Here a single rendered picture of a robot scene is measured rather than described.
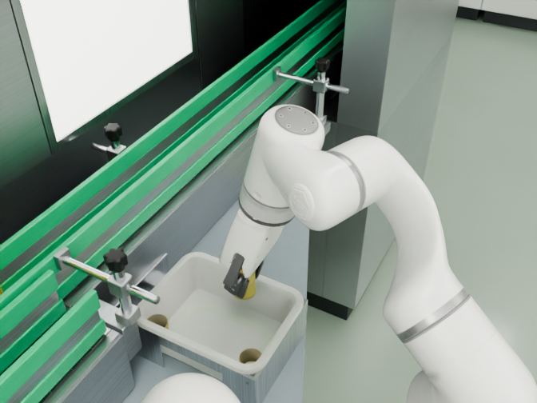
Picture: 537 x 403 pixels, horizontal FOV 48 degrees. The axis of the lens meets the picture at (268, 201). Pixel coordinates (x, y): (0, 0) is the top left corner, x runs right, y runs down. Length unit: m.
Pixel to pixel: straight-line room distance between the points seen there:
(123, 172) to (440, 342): 0.65
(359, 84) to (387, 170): 0.82
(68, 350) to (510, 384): 0.52
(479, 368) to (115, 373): 0.51
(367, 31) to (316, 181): 0.84
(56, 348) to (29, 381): 0.05
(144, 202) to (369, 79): 0.67
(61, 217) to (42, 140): 0.13
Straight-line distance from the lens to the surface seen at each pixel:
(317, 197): 0.60
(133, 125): 1.25
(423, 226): 0.66
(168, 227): 1.05
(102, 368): 0.87
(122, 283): 0.81
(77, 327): 0.81
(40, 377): 0.81
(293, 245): 1.16
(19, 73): 0.97
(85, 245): 0.92
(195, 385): 0.50
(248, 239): 0.74
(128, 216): 0.98
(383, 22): 1.39
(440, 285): 0.61
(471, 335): 0.61
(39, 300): 0.86
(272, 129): 0.65
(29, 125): 1.00
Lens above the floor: 1.54
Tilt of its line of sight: 39 degrees down
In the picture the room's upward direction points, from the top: straight up
